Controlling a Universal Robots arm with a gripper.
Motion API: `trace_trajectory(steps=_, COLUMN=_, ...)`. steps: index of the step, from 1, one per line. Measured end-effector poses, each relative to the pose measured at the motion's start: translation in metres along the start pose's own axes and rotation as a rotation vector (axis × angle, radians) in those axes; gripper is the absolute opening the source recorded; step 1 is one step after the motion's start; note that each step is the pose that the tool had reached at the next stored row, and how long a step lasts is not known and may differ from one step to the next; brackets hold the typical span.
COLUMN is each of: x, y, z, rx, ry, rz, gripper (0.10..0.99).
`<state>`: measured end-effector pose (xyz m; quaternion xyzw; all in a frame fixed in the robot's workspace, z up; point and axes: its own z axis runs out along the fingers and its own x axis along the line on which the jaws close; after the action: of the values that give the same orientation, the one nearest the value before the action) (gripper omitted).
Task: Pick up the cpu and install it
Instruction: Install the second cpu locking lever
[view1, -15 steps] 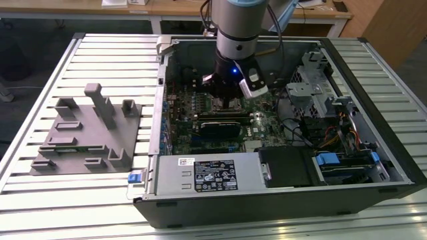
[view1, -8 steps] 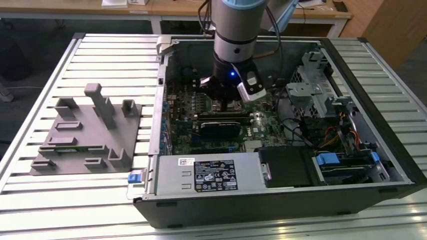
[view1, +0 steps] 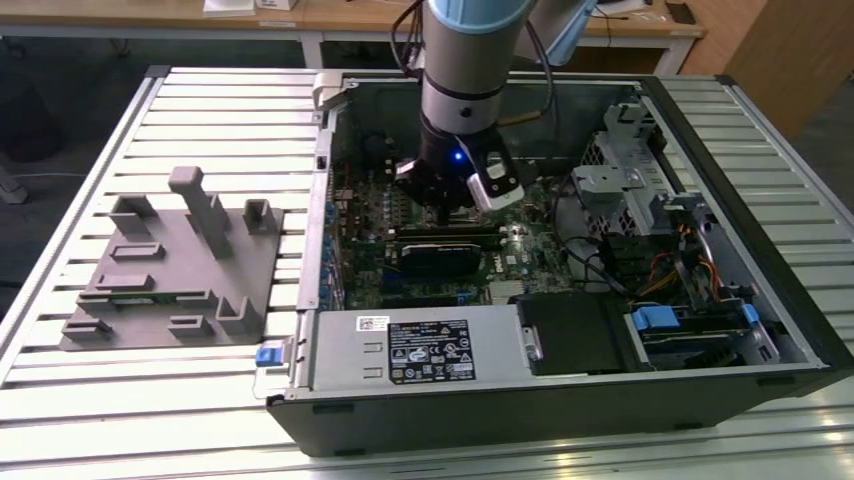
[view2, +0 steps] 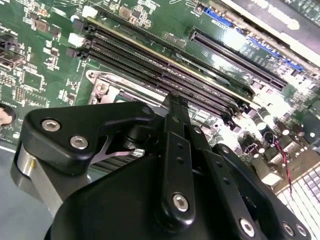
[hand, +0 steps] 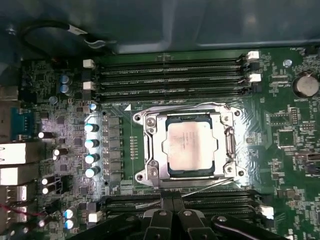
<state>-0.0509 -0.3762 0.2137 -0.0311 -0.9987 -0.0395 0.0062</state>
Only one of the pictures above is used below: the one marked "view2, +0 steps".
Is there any metal socket cover frame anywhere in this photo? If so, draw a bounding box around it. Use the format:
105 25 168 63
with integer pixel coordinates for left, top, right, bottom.
96 77 167 104

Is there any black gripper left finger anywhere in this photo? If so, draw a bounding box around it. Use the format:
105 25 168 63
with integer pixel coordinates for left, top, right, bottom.
11 90 196 223

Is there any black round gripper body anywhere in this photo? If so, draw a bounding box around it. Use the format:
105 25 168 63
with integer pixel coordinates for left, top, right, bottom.
48 152 241 240

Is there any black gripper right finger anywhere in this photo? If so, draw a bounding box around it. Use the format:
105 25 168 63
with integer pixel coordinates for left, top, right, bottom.
179 98 314 240

